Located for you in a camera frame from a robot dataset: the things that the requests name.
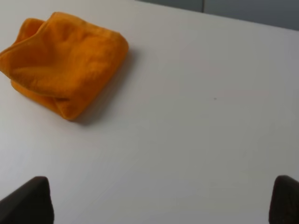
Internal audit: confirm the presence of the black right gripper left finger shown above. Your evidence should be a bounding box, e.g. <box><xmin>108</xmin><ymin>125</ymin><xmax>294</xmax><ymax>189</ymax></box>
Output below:
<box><xmin>0</xmin><ymin>176</ymin><xmax>55</xmax><ymax>224</ymax></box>

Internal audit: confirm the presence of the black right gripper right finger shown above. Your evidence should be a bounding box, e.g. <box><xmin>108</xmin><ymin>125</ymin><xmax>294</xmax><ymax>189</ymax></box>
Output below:
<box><xmin>268</xmin><ymin>175</ymin><xmax>299</xmax><ymax>224</ymax></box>

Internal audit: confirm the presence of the orange terry towel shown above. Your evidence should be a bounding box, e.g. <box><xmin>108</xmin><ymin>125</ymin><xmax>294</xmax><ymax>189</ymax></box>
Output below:
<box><xmin>0</xmin><ymin>12</ymin><xmax>129</xmax><ymax>120</ymax></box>

